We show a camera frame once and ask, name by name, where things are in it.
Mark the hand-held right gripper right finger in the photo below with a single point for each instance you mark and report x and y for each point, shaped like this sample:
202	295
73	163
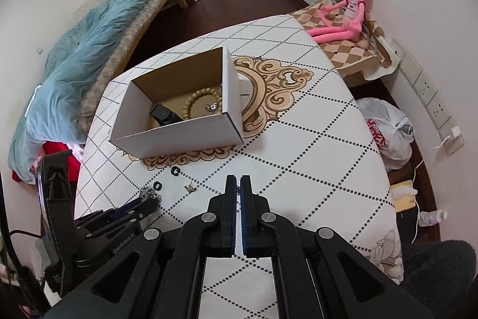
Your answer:
244	218

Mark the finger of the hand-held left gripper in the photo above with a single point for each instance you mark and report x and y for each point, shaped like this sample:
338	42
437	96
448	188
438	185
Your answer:
101	220
136	207

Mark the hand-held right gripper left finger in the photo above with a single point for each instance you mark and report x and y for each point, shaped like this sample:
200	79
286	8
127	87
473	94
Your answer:
234	218

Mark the small metal clasp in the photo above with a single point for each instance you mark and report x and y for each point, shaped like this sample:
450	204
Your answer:
191	188

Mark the white cardboard box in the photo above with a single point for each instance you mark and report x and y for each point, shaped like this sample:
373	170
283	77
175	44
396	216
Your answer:
171	139

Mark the black pouch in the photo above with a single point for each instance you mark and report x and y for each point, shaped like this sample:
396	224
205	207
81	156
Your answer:
164	115

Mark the red cloth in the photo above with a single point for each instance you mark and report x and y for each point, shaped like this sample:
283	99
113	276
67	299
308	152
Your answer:
56	146

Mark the white patterned tablecloth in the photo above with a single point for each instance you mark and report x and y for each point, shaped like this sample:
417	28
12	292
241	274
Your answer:
298	154

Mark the blue quilt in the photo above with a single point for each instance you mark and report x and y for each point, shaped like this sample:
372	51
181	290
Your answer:
74	72

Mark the yellow tissue box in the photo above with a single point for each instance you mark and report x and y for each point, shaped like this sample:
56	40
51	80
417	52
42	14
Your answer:
405	199

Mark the white plastic bag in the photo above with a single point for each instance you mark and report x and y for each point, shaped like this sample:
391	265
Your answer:
388	139

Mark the white bottle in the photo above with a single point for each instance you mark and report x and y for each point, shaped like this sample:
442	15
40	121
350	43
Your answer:
429	218

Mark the brown checked cushion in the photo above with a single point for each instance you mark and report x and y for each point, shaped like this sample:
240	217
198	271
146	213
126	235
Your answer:
347	57

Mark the black fuzzy cushion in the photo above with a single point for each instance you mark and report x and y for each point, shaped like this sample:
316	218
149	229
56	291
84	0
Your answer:
440	266

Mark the pink plush toy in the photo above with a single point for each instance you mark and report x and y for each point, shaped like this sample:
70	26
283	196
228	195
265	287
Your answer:
351	31

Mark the white wall socket panel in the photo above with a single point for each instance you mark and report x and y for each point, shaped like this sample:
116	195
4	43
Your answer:
425	91

